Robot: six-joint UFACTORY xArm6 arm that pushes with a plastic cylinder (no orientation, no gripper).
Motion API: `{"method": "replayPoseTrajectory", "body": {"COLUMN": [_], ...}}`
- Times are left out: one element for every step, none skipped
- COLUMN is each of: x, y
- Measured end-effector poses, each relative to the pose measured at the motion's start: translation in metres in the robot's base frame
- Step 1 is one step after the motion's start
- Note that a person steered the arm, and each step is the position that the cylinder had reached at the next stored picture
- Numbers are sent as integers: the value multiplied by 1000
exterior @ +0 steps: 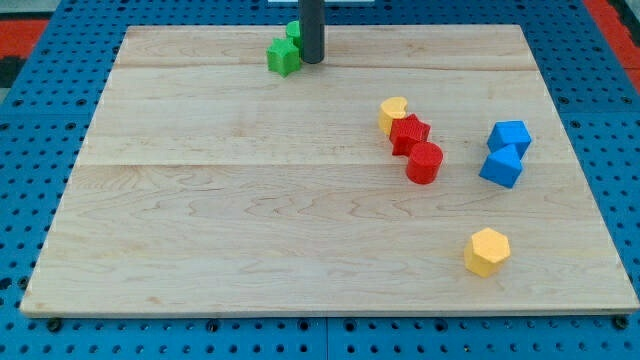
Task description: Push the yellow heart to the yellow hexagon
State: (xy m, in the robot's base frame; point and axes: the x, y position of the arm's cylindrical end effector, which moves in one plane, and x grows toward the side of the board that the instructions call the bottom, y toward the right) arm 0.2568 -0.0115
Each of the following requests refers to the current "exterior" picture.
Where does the yellow heart block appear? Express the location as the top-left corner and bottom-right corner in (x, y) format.
(378, 96), (408, 135)

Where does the yellow hexagon block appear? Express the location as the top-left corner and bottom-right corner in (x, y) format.
(463, 227), (511, 278)

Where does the light wooden board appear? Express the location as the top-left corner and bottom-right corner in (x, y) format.
(20, 25), (639, 318)

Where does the red star block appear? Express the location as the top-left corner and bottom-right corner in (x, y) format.
(389, 114), (431, 156)

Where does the red cylinder block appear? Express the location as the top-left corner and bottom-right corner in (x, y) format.
(406, 142), (444, 185)

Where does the green star block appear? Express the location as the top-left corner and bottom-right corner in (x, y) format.
(266, 38), (301, 77)

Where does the green round block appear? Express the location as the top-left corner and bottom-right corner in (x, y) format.
(285, 20), (301, 49)

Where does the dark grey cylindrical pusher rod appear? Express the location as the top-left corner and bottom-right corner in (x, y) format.
(298, 0), (325, 64)

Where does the blue triangular block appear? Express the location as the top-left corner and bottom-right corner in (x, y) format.
(479, 145), (523, 188)

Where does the blue cube block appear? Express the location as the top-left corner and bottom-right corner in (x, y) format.
(487, 120), (532, 159)

